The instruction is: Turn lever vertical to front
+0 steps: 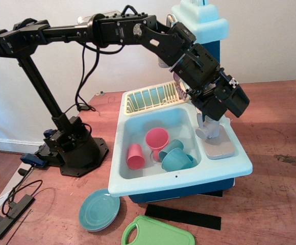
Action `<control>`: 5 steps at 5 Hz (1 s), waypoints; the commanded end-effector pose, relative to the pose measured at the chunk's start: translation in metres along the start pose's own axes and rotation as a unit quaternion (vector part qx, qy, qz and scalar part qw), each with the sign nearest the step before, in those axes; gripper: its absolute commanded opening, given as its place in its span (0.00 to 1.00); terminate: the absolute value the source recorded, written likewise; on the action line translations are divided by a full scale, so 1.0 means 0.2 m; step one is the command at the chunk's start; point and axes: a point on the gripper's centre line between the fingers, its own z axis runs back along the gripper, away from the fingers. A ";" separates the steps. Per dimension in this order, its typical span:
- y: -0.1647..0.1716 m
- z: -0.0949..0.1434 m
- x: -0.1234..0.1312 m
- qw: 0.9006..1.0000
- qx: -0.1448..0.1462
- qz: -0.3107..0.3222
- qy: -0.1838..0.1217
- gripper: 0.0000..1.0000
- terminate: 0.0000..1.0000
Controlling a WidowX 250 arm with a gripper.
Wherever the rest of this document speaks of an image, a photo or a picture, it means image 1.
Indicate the black usb hub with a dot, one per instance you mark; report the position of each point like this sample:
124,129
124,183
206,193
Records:
15,213

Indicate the grey toy faucet lever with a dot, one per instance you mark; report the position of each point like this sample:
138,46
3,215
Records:
207,127

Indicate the pink toy goblet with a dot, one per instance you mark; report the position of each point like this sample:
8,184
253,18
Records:
156,139

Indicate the blue table clamp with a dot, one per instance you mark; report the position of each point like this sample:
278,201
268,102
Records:
33,160

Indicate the white paper sheet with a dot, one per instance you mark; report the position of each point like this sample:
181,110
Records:
16,181

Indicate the cream dish rack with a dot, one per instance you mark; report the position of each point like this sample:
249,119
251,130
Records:
154,97

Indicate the teal toy plate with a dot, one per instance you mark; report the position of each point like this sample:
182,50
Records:
98,210

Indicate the teal toy mug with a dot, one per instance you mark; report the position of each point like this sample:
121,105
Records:
177,159

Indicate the green cutting board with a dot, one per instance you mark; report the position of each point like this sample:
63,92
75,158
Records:
146,230

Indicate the black velcro strip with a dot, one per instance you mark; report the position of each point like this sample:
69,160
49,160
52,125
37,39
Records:
183,216

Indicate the light blue toy sink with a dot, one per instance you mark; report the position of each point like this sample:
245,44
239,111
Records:
152,183

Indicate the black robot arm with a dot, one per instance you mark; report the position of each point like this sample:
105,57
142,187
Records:
70,147

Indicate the teal toy cup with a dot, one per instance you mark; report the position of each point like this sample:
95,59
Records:
171,146

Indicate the pink toy cup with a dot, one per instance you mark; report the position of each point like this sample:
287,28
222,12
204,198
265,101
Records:
135,157

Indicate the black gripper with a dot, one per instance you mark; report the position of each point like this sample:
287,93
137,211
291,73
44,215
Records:
211,90

